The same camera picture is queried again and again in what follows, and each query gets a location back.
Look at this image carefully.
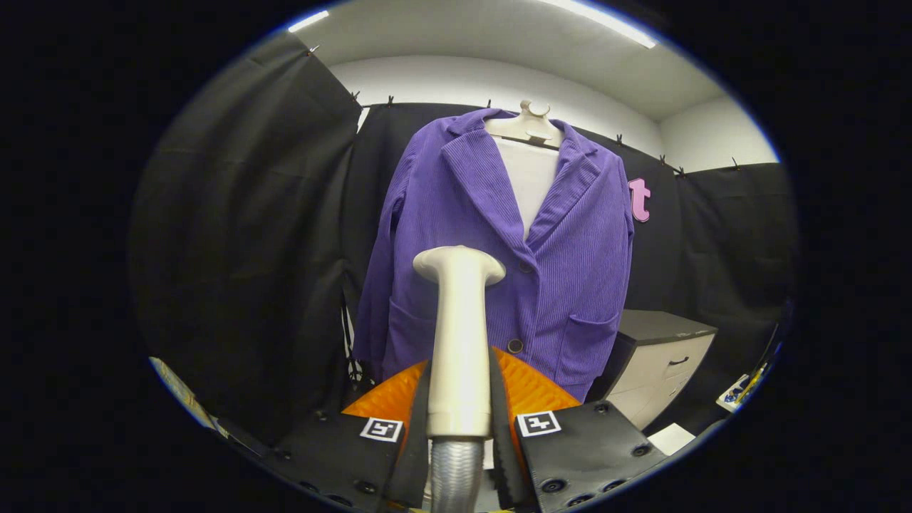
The grey drawer cabinet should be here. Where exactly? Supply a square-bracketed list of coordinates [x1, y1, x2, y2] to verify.
[586, 309, 718, 432]

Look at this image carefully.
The patterned flat item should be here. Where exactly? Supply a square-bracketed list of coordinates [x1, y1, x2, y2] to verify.
[150, 356, 229, 439]

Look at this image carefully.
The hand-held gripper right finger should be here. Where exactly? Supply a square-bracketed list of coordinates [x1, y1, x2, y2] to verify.
[490, 347, 670, 512]

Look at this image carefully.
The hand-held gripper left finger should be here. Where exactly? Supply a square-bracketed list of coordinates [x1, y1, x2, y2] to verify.
[258, 360, 432, 512]

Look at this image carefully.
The white cloth under jacket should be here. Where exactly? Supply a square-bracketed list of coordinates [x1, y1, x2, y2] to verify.
[493, 137, 560, 242]

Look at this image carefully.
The grey ribbed steamer hose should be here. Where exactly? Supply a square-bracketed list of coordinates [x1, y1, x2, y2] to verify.
[430, 436, 487, 513]

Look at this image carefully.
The row of black clips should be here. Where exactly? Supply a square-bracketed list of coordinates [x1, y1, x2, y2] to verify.
[306, 44, 742, 179]

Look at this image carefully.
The white clothes hanger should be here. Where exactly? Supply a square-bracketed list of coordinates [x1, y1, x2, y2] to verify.
[484, 100, 564, 150]

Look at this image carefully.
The narrow ceiling light panel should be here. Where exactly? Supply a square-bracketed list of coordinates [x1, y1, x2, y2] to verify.
[287, 10, 331, 33]

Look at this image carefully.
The white paper sheet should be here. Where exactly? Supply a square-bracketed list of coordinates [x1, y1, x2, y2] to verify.
[647, 423, 696, 457]

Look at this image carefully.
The purple corduroy jacket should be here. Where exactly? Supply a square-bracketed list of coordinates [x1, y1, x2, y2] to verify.
[353, 107, 635, 403]

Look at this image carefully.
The white garment steamer head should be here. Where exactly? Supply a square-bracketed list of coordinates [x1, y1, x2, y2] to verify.
[413, 245, 507, 439]

